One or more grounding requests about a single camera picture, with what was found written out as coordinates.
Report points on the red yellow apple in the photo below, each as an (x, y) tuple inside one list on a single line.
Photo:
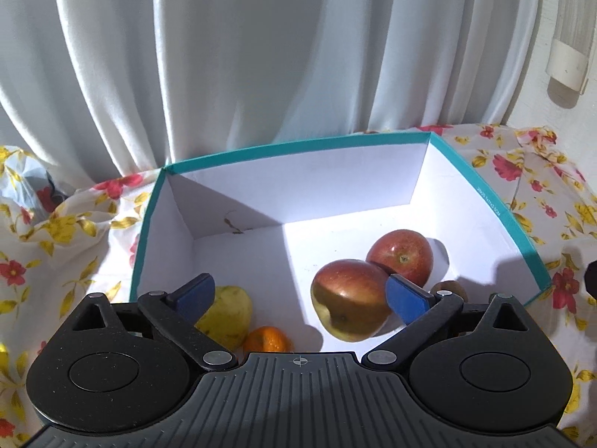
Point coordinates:
[(349, 297)]

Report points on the white wall cable cover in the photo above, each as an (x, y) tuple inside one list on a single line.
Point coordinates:
[(572, 47)]

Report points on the yellow pear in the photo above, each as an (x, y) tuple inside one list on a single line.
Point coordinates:
[(228, 320)]

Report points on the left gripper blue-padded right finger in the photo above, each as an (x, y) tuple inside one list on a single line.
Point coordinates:
[(430, 318)]

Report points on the small orange tangerine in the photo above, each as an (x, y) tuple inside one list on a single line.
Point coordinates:
[(266, 340)]

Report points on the white curtain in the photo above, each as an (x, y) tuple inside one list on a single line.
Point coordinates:
[(102, 88)]

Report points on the floral bed sheet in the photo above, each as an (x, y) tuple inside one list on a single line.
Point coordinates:
[(58, 244)]

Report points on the teal cardboard box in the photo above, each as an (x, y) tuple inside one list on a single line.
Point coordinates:
[(268, 218)]

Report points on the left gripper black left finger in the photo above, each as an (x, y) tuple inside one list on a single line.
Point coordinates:
[(156, 333)]

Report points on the brown kiwi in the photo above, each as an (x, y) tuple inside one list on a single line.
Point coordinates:
[(449, 287)]

